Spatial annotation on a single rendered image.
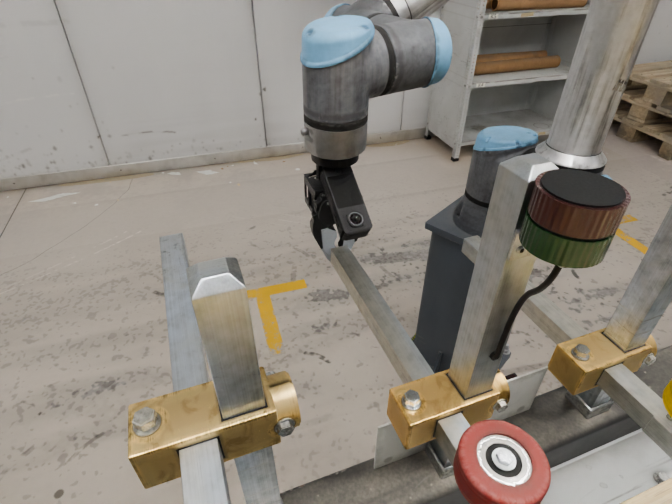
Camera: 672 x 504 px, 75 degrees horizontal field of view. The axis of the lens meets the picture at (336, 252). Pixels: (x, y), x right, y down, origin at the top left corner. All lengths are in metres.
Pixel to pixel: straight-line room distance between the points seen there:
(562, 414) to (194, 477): 0.56
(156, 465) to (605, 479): 0.66
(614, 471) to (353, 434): 0.84
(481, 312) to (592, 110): 0.69
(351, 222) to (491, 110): 3.17
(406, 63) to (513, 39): 3.03
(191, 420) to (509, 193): 0.31
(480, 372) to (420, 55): 0.41
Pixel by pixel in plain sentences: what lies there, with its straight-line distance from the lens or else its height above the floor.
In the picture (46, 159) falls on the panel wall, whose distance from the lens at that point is 3.20.
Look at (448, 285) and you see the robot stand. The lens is 1.38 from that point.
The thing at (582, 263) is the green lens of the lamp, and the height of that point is 1.10.
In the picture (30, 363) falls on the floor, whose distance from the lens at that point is 2.01.
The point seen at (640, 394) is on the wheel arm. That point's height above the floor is 0.84.
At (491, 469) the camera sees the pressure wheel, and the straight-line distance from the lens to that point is 0.45.
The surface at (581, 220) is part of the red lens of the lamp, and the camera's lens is 0.33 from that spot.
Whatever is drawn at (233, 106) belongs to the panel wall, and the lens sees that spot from 3.00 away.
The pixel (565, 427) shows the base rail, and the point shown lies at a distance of 0.77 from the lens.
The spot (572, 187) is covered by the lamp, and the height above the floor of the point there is 1.15.
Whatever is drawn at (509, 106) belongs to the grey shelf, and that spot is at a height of 0.17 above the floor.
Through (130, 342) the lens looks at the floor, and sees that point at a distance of 1.90.
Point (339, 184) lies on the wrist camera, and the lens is 0.64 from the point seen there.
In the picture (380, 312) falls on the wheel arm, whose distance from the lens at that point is 0.61.
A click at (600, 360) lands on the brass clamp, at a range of 0.67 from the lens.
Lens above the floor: 1.29
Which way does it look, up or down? 37 degrees down
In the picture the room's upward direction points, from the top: straight up
